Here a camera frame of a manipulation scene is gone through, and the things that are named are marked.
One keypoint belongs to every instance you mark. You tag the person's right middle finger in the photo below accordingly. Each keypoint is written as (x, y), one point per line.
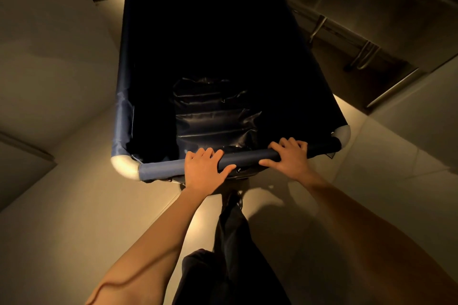
(284, 142)

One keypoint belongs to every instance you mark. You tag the person's right little finger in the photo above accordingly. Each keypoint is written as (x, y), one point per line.
(302, 145)

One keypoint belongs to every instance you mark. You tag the person's left middle finger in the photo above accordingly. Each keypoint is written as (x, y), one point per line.
(207, 153)

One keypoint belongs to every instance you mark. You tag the person's left thumb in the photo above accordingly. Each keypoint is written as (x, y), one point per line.
(228, 171)

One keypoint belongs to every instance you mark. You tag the person's right thumb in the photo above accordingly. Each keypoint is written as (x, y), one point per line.
(267, 163)

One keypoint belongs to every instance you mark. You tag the person's right hand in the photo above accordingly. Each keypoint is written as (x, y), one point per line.
(291, 160)

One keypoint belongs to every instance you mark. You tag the person's dark trousers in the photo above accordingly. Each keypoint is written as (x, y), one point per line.
(232, 265)

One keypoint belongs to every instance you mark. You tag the person's right forearm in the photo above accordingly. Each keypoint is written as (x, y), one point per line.
(375, 244)

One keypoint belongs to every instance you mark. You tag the person's left hand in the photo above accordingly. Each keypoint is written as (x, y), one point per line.
(202, 174)

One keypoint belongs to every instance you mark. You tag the blue fabric laundry cart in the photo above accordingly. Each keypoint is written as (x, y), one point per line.
(229, 65)

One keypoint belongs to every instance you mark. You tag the person's left forearm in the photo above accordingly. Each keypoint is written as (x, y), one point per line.
(150, 247)

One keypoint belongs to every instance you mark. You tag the person's left little finger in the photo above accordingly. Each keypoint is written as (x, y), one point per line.
(189, 155)

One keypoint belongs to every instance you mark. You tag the stainless steel counter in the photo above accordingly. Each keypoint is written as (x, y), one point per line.
(390, 11)

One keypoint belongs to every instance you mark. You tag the black plastic bag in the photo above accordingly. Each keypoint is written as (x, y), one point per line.
(214, 115)

